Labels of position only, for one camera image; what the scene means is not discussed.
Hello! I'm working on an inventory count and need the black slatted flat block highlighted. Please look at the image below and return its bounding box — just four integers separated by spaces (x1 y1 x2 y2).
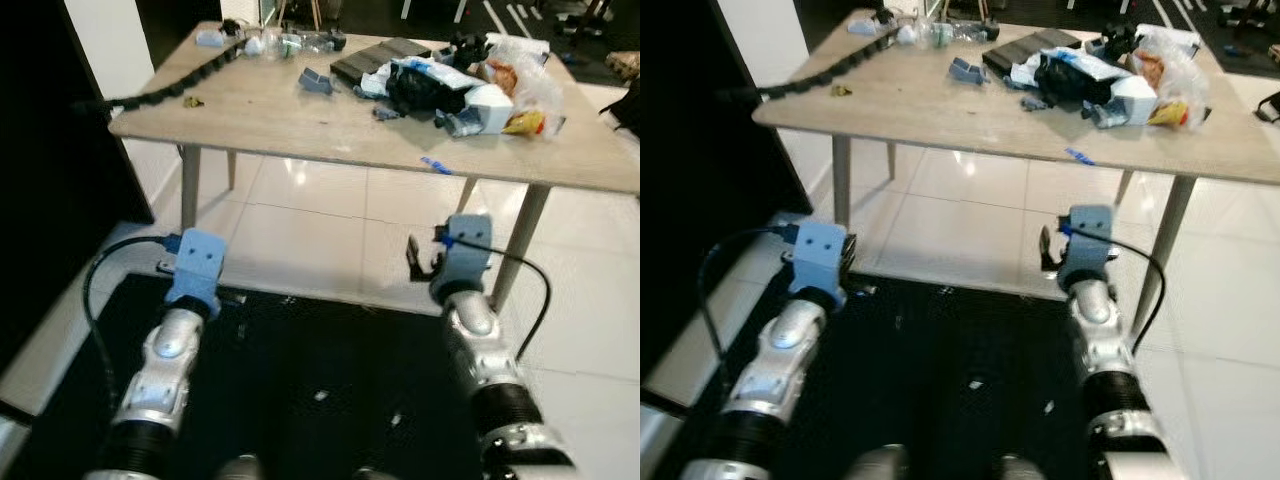
982 28 1086 79
330 38 433 89

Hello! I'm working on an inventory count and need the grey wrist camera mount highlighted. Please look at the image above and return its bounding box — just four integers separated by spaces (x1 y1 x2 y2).
787 220 851 299
432 214 494 298
1058 205 1116 289
163 228 226 309

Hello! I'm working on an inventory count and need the white blue plastic wrapper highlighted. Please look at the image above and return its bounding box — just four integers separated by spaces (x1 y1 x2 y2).
360 57 481 98
1010 48 1131 91

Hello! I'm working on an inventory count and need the clear plastic bottle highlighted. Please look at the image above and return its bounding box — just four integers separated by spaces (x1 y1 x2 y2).
262 32 336 59
912 22 991 49

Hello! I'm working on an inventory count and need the black floor mat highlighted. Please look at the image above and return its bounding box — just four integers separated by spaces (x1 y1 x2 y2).
655 270 1111 480
0 270 546 480

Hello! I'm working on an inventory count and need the white carton box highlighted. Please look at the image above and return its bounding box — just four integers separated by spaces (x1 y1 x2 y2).
455 83 516 136
1105 75 1161 128

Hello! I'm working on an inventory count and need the clear plastic bag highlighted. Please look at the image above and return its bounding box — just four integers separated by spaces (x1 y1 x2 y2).
1130 25 1213 131
478 35 566 139

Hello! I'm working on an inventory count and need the black plastic bag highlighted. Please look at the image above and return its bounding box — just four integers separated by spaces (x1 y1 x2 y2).
385 62 471 119
1035 52 1121 106

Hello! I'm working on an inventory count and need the grey robot left leg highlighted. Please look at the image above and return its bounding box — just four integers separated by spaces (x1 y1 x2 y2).
855 445 913 480
213 455 266 480

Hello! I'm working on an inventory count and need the black cable drag chain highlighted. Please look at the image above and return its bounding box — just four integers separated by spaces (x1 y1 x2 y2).
718 28 901 103
75 38 246 113

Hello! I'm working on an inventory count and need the black bulky gadget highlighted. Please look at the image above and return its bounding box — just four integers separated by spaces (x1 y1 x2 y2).
1095 22 1141 56
448 32 493 63

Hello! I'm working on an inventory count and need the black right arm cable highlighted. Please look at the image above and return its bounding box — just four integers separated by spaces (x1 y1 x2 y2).
1060 225 1169 356
435 232 553 363

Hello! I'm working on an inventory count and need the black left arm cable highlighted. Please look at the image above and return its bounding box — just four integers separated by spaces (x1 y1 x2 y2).
697 228 801 396
83 235 186 406

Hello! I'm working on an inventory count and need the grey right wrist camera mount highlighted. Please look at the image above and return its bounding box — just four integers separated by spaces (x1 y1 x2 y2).
1058 205 1116 289
432 214 494 298

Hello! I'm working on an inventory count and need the light wooden table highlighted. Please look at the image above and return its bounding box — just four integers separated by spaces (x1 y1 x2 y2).
752 10 1280 341
108 18 641 311

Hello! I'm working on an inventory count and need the large black board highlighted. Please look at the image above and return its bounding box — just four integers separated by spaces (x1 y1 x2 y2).
640 0 813 381
0 0 153 371

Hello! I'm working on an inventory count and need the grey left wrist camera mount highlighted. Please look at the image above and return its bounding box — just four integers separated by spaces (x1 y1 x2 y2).
163 228 226 309
787 220 851 299

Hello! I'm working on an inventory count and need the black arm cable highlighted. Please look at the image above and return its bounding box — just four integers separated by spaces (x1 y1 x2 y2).
435 232 553 363
83 235 186 406
697 228 801 396
1060 225 1169 356

